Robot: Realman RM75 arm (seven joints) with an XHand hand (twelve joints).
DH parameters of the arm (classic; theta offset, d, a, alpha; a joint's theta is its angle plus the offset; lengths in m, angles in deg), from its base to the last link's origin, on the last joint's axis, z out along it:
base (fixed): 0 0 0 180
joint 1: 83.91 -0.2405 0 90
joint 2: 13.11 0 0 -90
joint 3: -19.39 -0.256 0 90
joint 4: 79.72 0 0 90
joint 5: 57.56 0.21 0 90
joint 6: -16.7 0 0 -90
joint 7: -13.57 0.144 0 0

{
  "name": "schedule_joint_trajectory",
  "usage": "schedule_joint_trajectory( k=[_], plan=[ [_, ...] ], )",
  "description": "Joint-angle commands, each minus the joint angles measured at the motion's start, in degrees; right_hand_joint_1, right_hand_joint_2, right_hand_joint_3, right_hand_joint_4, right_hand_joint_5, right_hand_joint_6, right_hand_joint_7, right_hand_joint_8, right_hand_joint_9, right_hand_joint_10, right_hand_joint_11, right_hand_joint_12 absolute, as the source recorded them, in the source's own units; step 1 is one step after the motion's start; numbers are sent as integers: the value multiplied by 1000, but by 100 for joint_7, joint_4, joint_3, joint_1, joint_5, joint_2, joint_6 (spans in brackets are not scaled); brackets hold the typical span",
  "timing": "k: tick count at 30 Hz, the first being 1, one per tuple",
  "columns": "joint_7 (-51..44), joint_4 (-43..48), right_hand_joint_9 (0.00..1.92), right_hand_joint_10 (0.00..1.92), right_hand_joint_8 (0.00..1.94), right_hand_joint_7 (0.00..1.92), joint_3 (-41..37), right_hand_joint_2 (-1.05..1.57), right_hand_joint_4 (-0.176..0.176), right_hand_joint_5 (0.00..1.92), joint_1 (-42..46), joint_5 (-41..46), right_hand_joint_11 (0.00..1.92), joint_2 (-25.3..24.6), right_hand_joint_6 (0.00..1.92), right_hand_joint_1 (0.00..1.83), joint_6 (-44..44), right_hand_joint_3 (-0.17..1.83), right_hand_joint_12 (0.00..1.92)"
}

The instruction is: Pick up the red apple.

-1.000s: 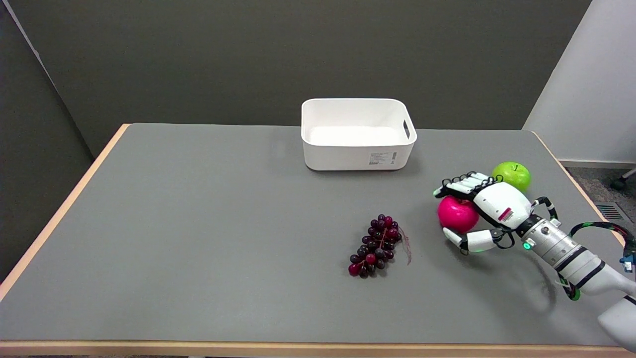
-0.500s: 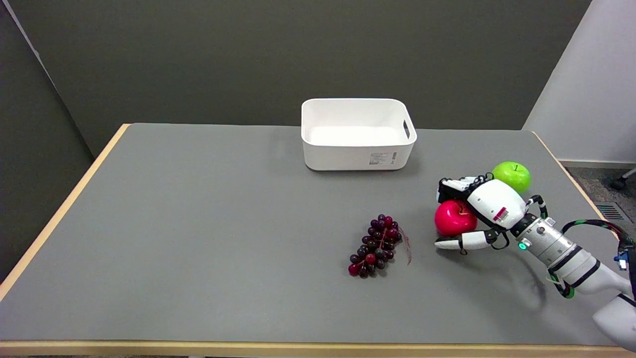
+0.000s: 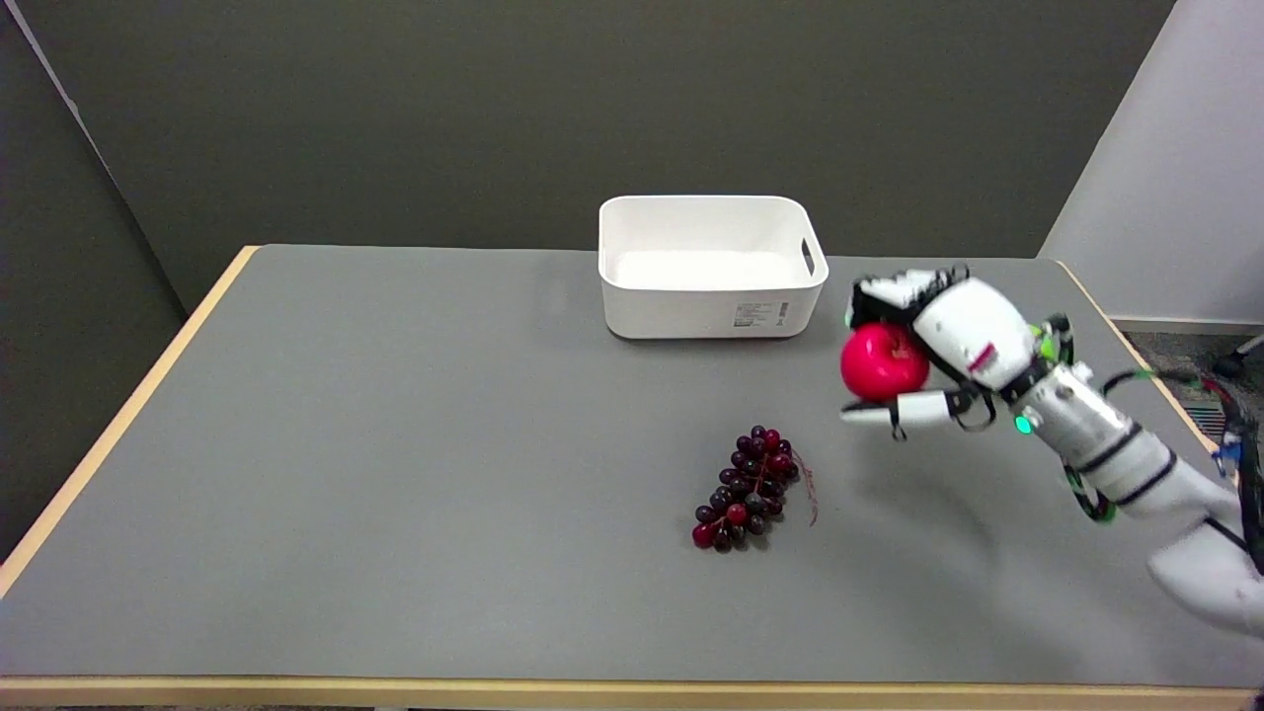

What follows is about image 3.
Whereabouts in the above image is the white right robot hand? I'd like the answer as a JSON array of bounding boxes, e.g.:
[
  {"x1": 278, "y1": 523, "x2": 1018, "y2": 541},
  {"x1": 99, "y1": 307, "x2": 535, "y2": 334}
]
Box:
[{"x1": 839, "y1": 265, "x2": 1050, "y2": 441}]

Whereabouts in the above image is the red apple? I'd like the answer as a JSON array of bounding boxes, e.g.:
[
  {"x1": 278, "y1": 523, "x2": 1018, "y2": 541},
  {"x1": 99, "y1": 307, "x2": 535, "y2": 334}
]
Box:
[{"x1": 840, "y1": 322, "x2": 932, "y2": 403}]

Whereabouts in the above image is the floor vent grille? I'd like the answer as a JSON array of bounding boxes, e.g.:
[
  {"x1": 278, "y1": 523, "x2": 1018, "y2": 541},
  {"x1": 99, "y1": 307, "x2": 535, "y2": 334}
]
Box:
[{"x1": 1183, "y1": 385, "x2": 1230, "y2": 435}]

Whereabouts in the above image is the white plastic storage bin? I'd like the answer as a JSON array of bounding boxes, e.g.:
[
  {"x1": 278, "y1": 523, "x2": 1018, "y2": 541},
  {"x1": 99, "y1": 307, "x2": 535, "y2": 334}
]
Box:
[{"x1": 597, "y1": 195, "x2": 830, "y2": 342}]

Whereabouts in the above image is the dark red grape bunch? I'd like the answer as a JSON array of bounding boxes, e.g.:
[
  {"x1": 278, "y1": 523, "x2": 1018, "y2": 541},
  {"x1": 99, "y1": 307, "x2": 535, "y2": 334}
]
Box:
[{"x1": 691, "y1": 426, "x2": 820, "y2": 554}]

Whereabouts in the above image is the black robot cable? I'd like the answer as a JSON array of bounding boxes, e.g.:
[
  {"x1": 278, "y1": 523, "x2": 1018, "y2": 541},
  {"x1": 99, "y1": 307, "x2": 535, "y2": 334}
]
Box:
[{"x1": 1100, "y1": 367, "x2": 1264, "y2": 576}]

